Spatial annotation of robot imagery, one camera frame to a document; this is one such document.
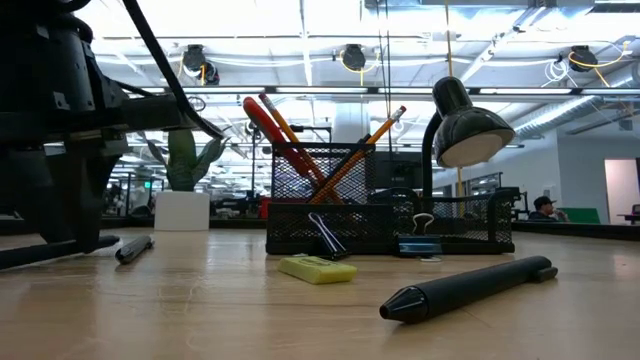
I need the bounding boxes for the yellow eraser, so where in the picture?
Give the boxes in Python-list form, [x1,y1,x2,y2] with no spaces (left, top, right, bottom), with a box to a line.
[277,255,359,286]

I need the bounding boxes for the black desk lamp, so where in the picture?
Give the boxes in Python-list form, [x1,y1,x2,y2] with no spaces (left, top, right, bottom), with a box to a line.
[372,75,516,221]

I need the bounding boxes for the black hanging cable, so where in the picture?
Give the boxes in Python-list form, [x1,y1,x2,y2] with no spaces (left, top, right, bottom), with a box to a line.
[375,0,394,154]

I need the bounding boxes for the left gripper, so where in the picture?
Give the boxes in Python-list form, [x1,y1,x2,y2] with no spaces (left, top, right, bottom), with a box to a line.
[0,94,197,254]

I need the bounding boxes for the black aluminium table frame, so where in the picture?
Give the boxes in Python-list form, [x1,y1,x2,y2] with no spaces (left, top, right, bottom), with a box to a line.
[0,215,640,242]

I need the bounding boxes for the green plant in white pot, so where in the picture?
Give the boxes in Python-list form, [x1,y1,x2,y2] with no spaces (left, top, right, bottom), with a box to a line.
[144,128,232,232]

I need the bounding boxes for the green panel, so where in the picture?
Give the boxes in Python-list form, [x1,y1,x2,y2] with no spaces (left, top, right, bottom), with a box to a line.
[557,207,602,224]

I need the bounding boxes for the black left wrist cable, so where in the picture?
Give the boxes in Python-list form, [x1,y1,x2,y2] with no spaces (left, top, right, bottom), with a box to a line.
[122,0,225,141]

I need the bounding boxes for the person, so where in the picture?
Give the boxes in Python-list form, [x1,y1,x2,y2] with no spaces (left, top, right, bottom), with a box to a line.
[527,195,572,223]

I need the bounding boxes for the orange pencil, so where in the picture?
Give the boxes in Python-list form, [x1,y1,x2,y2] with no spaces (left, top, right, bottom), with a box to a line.
[308,104,408,205]
[257,92,347,204]

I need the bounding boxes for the red-handled scissors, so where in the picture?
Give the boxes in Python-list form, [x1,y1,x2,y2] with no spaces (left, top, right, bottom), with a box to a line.
[242,96,332,202]

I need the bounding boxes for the black monitor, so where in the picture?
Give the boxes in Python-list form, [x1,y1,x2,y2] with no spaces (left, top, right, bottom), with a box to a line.
[373,151,426,191]

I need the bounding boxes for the black mesh desk organizer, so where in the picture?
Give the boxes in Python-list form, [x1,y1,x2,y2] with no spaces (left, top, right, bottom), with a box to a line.
[264,142,516,256]

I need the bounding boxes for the black binder clip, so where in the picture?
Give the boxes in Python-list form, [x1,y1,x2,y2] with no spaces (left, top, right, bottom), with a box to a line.
[306,211,352,262]
[396,212,444,263]

